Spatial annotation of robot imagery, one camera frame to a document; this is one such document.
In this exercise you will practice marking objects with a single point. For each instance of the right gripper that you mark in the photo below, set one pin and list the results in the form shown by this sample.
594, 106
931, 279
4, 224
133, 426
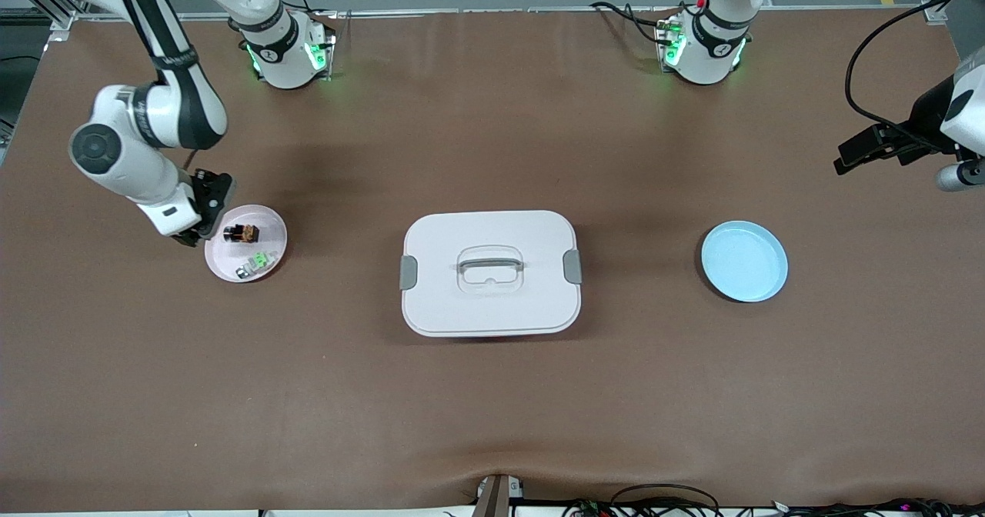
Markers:
209, 194

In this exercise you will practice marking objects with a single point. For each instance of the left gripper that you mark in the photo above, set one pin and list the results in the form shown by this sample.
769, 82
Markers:
926, 115

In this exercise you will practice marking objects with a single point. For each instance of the orange and black switch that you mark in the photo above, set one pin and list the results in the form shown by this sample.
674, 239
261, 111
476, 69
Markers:
242, 234

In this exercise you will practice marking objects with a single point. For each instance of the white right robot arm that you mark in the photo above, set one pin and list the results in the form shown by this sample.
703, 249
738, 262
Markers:
115, 155

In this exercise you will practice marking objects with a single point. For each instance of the pale pink round plate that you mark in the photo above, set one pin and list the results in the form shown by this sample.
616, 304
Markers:
265, 225

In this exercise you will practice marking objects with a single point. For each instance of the light blue round plate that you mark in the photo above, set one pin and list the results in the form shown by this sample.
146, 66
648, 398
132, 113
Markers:
742, 263

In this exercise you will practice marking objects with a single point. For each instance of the pink box with white lid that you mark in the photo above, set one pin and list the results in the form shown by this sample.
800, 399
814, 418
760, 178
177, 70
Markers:
492, 301

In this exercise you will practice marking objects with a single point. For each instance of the green and clear switch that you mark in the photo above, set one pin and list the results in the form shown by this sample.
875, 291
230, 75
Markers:
262, 261

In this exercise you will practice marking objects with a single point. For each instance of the aluminium table edge rail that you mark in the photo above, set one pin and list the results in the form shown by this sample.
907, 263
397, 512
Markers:
500, 11

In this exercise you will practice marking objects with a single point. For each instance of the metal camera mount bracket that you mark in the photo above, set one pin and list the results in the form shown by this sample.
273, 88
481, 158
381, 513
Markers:
492, 498

